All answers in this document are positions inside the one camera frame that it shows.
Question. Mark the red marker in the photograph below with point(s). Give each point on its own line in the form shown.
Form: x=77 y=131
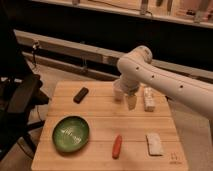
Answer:
x=117 y=147

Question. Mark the black eraser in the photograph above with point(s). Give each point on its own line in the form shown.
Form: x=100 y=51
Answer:
x=80 y=95

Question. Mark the white sponge block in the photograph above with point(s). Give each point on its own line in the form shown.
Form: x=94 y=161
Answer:
x=154 y=144

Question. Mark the green bowl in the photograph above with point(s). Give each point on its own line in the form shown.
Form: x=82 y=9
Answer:
x=70 y=134

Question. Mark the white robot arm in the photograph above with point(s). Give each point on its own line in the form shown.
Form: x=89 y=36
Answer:
x=135 y=68

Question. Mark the wooden board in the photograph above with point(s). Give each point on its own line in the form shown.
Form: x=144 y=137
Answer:
x=107 y=119

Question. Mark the black chair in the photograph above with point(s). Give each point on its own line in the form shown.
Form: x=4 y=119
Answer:
x=19 y=91

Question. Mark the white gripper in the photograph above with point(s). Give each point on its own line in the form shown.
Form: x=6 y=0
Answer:
x=131 y=101

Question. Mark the white tube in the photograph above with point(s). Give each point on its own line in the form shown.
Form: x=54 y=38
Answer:
x=149 y=103

